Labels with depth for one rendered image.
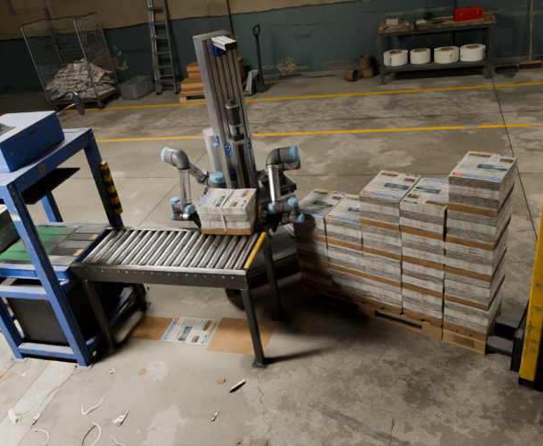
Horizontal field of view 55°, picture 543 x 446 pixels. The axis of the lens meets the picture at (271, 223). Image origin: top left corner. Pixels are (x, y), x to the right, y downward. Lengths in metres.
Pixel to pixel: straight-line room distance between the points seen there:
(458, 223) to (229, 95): 1.96
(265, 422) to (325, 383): 0.48
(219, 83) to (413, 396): 2.59
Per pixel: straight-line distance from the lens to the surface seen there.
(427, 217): 3.35
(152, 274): 3.60
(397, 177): 3.65
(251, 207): 3.67
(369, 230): 3.58
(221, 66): 4.04
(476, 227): 3.27
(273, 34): 10.38
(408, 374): 3.67
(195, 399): 3.72
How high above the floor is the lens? 2.68
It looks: 30 degrees down
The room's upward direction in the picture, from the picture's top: 9 degrees counter-clockwise
